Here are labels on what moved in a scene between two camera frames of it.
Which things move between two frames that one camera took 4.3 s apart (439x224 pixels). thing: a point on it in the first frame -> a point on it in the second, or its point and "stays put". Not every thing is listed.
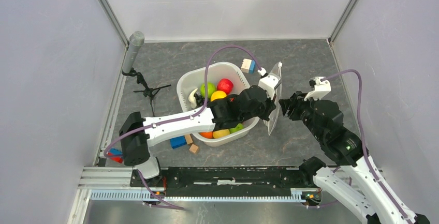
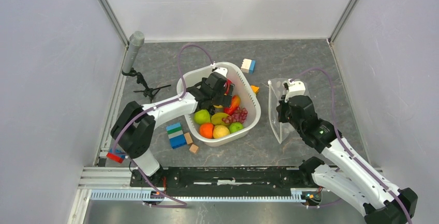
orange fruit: [207, 134] stays put
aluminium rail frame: [112, 183] stays put
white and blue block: [248, 65] stays put
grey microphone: [136, 40] stays put
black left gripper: [271, 106] -> [225, 100]
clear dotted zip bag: [272, 123] -> [282, 130]
